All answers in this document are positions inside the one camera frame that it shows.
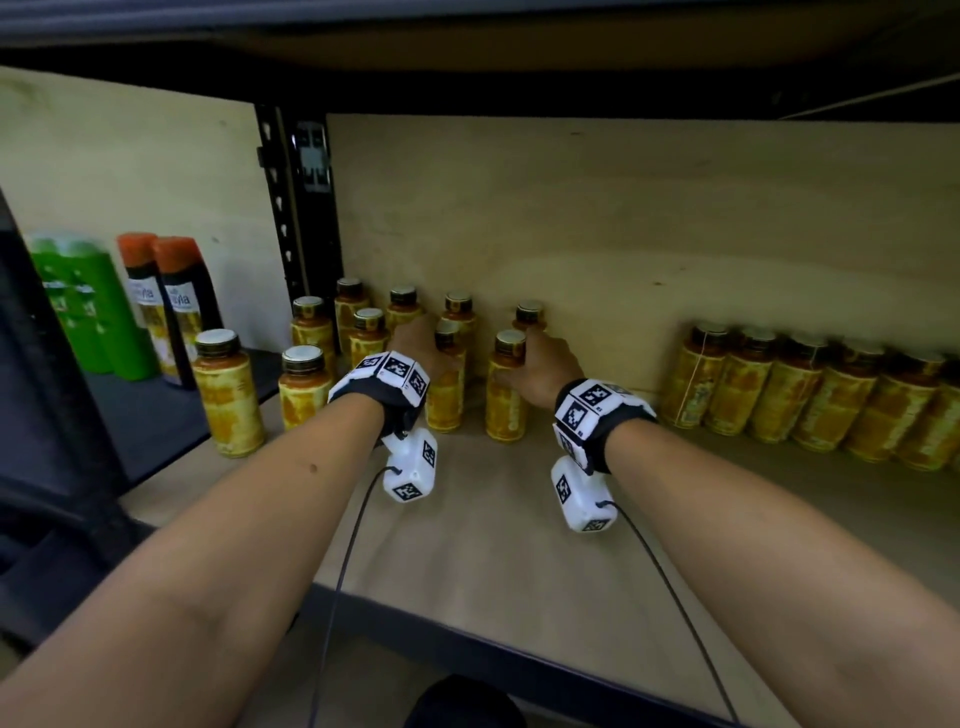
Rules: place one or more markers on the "person's right hand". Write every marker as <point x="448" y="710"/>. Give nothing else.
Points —
<point x="551" y="367"/>

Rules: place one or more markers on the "person's left hand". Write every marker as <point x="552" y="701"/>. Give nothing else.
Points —
<point x="420" y="341"/>

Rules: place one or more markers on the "yellow bottle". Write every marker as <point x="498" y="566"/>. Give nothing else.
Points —
<point x="444" y="401"/>
<point x="504" y="409"/>

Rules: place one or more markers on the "wooden shelf with black frame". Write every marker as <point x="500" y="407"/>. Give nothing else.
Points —
<point x="487" y="540"/>

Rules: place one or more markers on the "group of rearranged yellow jars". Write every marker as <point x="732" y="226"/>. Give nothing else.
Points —
<point x="229" y="405"/>

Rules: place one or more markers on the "person's right forearm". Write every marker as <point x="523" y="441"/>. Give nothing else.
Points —
<point x="787" y="585"/>

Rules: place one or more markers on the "person's left forearm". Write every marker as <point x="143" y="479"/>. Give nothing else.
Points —
<point x="187" y="585"/>

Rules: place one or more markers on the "person's right leg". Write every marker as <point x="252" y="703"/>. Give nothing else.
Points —
<point x="465" y="705"/>

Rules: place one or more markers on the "black marker wrist band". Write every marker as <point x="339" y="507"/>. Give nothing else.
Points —
<point x="600" y="420"/>
<point x="382" y="386"/>

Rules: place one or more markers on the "orange-capped shampoo bottles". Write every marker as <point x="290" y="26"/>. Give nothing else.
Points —
<point x="187" y="300"/>

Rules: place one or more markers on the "green shampoo bottles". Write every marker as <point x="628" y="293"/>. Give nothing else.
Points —
<point x="120" y="322"/>

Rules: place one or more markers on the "green pouch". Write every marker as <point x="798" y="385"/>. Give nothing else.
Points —
<point x="56" y="300"/>

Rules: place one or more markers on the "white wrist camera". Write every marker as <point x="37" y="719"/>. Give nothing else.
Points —
<point x="581" y="499"/>
<point x="411" y="469"/>

